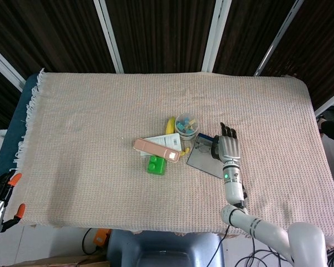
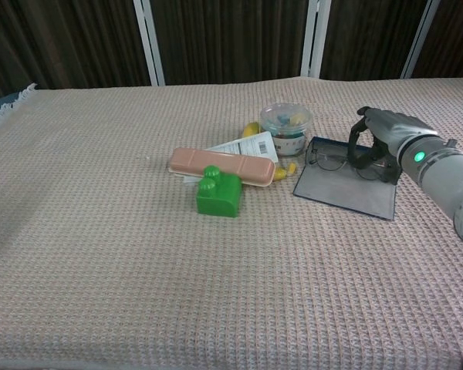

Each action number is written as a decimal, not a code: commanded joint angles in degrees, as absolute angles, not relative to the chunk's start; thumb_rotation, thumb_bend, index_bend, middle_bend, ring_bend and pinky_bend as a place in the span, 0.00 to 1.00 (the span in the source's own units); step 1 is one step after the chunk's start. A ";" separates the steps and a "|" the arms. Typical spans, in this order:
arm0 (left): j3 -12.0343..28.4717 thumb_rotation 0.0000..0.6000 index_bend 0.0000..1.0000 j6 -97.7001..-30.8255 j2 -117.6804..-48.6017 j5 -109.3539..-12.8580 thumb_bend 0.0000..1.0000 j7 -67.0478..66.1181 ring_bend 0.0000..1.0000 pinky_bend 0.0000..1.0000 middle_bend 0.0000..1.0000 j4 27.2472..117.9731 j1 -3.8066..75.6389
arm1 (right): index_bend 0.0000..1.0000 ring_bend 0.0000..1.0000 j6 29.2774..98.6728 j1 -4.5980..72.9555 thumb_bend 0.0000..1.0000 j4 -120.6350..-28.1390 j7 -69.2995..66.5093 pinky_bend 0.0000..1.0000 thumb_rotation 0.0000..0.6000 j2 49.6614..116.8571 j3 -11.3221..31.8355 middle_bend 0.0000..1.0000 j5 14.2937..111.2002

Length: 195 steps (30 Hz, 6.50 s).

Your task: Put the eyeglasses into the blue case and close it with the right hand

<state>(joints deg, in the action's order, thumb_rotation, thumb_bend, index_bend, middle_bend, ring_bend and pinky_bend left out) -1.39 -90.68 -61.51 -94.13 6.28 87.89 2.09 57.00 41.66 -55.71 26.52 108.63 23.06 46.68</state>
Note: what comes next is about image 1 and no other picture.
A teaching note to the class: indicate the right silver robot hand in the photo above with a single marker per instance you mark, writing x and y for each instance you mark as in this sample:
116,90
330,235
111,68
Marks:
229,147

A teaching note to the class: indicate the thin metal frame eyeglasses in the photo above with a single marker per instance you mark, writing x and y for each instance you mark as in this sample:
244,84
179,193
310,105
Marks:
203,147

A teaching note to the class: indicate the dark blue glasses case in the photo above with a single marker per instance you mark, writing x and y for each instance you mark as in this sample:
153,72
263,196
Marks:
203,164

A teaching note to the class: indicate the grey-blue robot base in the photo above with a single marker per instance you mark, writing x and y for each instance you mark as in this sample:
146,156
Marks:
161,247

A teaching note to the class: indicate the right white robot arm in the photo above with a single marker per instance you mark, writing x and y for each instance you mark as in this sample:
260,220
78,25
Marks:
233,183

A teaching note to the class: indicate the pink plastic pencil case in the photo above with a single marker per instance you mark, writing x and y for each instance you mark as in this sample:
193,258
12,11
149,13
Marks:
156,148

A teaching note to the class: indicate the clear jar with colourful pieces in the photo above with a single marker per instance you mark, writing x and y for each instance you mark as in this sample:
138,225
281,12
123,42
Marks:
187,126

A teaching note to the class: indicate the white paper packet with barcode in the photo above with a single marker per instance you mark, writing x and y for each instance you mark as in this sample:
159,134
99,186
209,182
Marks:
169,140

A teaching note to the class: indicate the yellow toy banana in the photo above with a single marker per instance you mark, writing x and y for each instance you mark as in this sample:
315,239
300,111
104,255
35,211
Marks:
171,125

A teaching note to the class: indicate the green toy building block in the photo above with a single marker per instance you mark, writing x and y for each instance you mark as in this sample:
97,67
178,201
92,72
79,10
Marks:
157,167

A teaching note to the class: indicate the brown cardboard box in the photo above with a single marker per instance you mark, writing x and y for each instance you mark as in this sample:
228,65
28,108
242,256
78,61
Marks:
58,261

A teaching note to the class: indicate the beige waffle tablecloth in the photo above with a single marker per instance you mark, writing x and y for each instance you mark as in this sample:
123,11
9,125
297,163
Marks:
100,180

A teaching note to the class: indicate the orange box device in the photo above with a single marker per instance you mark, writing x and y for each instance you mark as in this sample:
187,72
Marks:
101,237

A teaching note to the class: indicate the dark brown pleated curtain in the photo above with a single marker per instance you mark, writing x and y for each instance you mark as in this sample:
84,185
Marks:
161,30

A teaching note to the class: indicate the white screen frame post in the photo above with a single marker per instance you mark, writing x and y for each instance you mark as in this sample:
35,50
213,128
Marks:
278,36
215,33
108,33
5,66
329,107

